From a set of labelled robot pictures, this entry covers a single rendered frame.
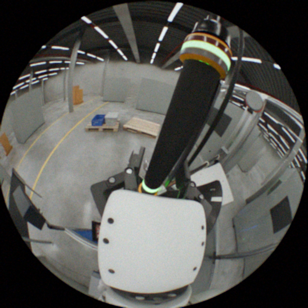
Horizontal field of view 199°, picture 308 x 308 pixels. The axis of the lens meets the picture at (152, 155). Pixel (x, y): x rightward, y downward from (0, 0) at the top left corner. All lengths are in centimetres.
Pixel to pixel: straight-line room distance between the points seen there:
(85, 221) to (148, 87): 585
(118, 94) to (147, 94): 265
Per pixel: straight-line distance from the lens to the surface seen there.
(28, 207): 70
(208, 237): 103
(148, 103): 562
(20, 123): 608
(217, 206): 26
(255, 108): 79
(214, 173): 58
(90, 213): 173
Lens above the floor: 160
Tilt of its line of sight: 42 degrees down
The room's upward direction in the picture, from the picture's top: 19 degrees clockwise
